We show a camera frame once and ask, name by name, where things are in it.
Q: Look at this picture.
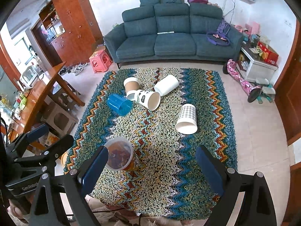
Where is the blue plastic cup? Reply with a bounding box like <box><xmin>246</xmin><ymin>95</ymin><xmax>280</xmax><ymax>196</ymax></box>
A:
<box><xmin>107</xmin><ymin>94</ymin><xmax>133</xmax><ymax>116</ymax></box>

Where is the teal three-seat sofa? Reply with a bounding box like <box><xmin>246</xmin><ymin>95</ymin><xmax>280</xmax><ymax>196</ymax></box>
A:
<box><xmin>104</xmin><ymin>3</ymin><xmax>243</xmax><ymax>65</ymax></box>

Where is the white side table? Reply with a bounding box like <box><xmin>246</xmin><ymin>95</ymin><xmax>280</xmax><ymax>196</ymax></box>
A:
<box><xmin>236</xmin><ymin>44</ymin><xmax>278</xmax><ymax>82</ymax></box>

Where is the red gift box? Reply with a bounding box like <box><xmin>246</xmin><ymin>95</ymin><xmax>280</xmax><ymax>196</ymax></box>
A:
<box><xmin>257</xmin><ymin>41</ymin><xmax>279</xmax><ymax>66</ymax></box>

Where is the brown wooden door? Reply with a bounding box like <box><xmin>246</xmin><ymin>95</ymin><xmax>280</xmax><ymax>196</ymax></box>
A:
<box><xmin>275</xmin><ymin>21</ymin><xmax>301</xmax><ymax>145</ymax></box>

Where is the wooden cabinet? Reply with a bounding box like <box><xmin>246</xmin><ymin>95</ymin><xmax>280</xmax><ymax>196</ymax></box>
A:
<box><xmin>39</xmin><ymin>0</ymin><xmax>104</xmax><ymax>66</ymax></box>

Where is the plain white paper cup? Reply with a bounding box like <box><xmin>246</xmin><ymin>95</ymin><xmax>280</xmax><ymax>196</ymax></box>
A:
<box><xmin>154</xmin><ymin>75</ymin><xmax>179</xmax><ymax>96</ymax></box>

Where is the white remote on sofa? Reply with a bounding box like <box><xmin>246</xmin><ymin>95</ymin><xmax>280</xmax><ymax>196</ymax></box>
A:
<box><xmin>157</xmin><ymin>31</ymin><xmax>174</xmax><ymax>35</ymax></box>

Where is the wooden dining table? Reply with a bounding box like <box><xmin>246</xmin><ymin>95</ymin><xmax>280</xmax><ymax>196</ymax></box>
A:
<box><xmin>9</xmin><ymin>62</ymin><xmax>85</xmax><ymax>141</ymax></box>

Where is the white microwave oven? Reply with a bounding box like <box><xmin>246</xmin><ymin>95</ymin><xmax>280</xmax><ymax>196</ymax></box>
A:
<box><xmin>20</xmin><ymin>66</ymin><xmax>39</xmax><ymax>89</ymax></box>

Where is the pink hoverboard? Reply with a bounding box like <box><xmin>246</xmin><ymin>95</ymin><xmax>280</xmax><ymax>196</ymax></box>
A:
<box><xmin>222</xmin><ymin>59</ymin><xmax>261</xmax><ymax>103</ymax></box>

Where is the white printed paper cup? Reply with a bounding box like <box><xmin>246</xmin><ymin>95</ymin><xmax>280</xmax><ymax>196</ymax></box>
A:
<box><xmin>126</xmin><ymin>89</ymin><xmax>161</xmax><ymax>111</ymax></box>

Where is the dark red printed cup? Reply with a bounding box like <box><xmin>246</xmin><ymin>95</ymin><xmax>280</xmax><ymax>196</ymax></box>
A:
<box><xmin>105</xmin><ymin>137</ymin><xmax>138</xmax><ymax>171</ymax></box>

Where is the brown paper cup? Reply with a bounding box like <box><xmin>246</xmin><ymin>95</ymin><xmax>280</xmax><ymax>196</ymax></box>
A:
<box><xmin>123</xmin><ymin>77</ymin><xmax>140</xmax><ymax>93</ymax></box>

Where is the pink plastic stool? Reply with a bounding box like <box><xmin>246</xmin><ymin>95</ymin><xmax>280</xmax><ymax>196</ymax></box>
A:
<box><xmin>89</xmin><ymin>50</ymin><xmax>113</xmax><ymax>73</ymax></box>

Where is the colourful zigzag woven rug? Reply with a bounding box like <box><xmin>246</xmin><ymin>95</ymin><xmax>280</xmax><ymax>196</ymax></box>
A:
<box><xmin>64</xmin><ymin>68</ymin><xmax>237</xmax><ymax>220</ymax></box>

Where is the checkered white paper cup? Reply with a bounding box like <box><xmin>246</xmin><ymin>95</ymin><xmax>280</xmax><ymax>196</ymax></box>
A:
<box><xmin>175</xmin><ymin>104</ymin><xmax>198</xmax><ymax>135</ymax></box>

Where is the purple bag on sofa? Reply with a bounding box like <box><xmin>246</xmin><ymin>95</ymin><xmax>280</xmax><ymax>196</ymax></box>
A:
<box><xmin>206</xmin><ymin>19</ymin><xmax>231</xmax><ymax>47</ymax></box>

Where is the grey plastic stool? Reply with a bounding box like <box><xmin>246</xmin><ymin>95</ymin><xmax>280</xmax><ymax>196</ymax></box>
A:
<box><xmin>43</xmin><ymin>102</ymin><xmax>78</xmax><ymax>136</ymax></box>

